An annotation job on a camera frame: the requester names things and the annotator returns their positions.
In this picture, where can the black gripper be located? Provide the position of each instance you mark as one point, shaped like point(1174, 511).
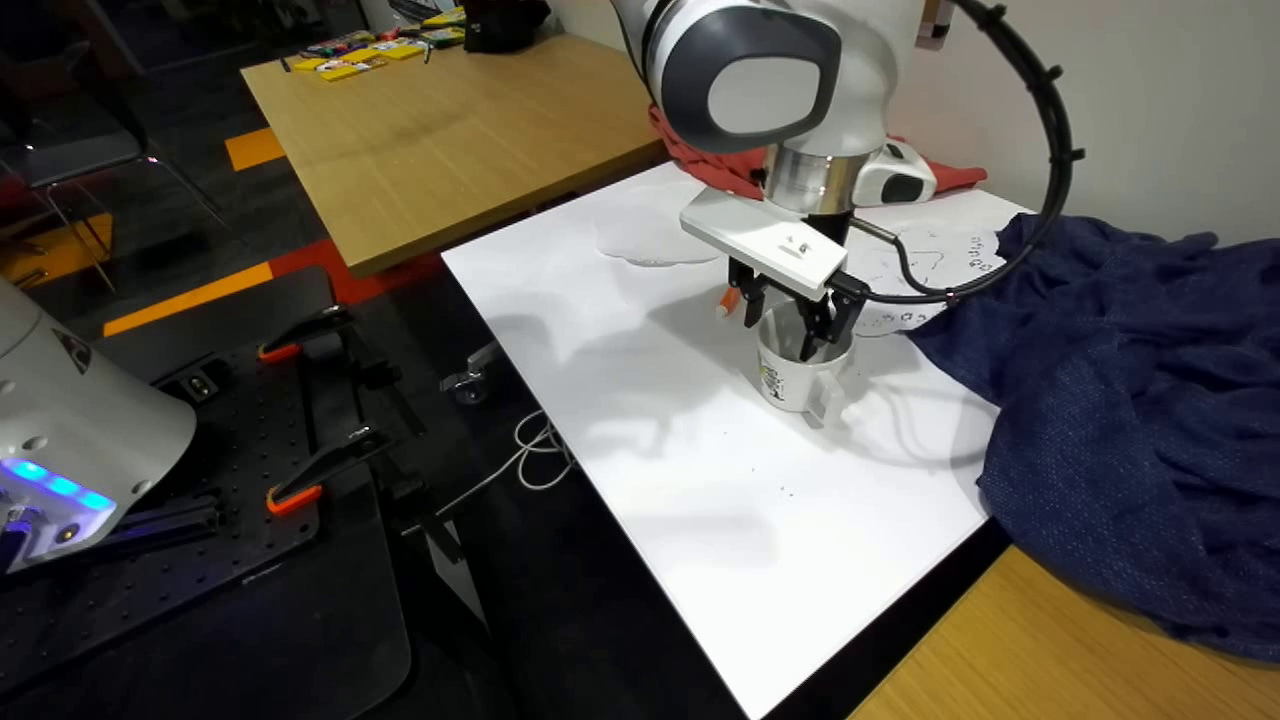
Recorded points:
point(800, 296)

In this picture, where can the white ceramic mug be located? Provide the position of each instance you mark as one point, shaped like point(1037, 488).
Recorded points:
point(800, 382)

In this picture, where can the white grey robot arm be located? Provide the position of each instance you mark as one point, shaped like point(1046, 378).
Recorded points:
point(761, 83)

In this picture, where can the white board with black edge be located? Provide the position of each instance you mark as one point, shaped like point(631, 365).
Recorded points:
point(722, 482)

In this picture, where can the dark blue cloth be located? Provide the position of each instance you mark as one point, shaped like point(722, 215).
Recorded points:
point(1147, 412)

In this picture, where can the black box on table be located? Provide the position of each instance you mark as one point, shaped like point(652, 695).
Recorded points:
point(507, 20)

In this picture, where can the wooden table with blue cloth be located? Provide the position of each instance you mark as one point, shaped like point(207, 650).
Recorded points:
point(1066, 652)

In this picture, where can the yellow items pile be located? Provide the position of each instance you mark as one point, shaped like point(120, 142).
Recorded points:
point(372, 51)

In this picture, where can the white device with blue lights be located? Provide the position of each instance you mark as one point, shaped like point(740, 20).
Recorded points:
point(74, 427)

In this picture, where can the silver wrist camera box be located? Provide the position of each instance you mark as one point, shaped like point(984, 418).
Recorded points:
point(766, 241)

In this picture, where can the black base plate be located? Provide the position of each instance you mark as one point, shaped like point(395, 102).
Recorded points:
point(200, 585)

